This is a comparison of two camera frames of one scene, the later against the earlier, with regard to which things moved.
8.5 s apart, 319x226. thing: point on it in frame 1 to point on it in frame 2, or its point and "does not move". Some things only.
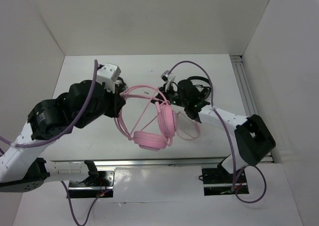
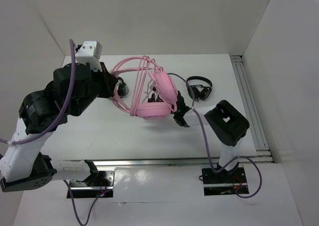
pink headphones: (167, 119) to (155, 92)
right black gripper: (162, 95) to (154, 98)
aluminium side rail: (248, 100) does not move
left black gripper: (114, 99) to (109, 80)
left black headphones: (119, 87) does not move
